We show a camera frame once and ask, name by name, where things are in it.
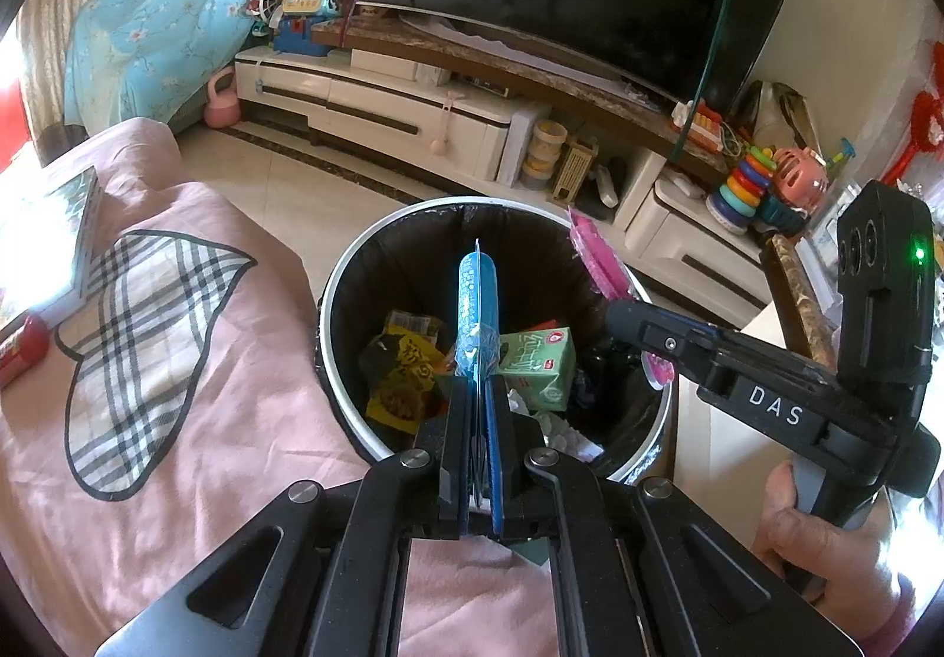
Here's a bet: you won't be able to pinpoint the pink ball toy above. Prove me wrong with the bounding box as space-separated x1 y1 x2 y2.
771 148 827 215

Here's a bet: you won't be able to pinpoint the white TV cabinet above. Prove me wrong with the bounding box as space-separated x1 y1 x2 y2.
234 22 783 304

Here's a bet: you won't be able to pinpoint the person's right hand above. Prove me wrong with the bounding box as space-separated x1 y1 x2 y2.
752 461 919 636

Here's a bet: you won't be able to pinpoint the light blue long packet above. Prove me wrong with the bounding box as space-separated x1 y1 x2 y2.
451 240 503 511

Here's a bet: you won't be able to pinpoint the green milk carton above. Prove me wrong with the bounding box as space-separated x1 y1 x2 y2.
496 325 578 413

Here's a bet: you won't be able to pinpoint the book on sofa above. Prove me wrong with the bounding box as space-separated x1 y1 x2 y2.
0 166 100 326

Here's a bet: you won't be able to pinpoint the red cylindrical packet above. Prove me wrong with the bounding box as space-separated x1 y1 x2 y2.
0 313 53 388

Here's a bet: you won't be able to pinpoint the yellow black snack packet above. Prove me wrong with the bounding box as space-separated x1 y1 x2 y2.
358 310 453 437

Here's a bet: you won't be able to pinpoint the stacked yellow containers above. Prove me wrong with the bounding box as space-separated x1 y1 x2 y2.
522 120 568 189

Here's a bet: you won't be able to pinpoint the brown bag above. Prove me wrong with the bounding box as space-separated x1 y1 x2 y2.
737 80 820 152

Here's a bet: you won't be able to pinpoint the blue toy base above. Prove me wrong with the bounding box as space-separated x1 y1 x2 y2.
273 15 329 57

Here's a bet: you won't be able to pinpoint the pink hanging spoon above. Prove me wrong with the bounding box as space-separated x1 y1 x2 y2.
430 92 458 156

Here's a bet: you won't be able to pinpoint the pink cartoon wrapper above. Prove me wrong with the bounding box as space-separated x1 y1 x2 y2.
566 205 678 393

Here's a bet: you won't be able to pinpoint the small wooden rack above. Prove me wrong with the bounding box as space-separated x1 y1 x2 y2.
549 136 598 204

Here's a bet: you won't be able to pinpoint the rainbow ring stacker toy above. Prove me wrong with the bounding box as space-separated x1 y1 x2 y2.
706 148 775 234

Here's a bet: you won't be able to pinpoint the marble top side table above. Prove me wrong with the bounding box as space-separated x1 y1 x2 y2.
759 233 842 370

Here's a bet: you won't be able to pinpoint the colourful xylophone toy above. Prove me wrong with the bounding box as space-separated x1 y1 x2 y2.
670 100 727 149

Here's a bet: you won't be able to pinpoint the white tissue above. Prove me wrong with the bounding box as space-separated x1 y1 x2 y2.
509 391 602 462

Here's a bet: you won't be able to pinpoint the blue floral cover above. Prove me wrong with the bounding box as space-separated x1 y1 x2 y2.
63 0 259 130

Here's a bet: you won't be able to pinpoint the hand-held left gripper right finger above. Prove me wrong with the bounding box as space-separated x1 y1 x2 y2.
483 377 860 657

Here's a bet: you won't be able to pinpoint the pink blanket with plaid heart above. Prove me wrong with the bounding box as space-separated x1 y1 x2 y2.
0 117 562 657

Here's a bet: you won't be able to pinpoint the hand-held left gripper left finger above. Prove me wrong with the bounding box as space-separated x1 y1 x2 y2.
96 377 488 657

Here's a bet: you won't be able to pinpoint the red cloth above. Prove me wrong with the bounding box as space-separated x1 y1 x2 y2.
0 77 32 164

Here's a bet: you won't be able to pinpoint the red knot ornament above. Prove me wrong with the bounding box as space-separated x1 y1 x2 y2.
881 89 944 186

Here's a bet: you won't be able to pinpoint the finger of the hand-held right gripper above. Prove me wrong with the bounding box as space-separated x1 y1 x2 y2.
605 299 838 400

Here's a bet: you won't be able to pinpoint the pink kettlebell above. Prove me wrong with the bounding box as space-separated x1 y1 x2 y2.
202 68 241 129

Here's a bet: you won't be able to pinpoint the white trash bin black liner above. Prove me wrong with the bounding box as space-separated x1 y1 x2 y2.
316 195 680 488

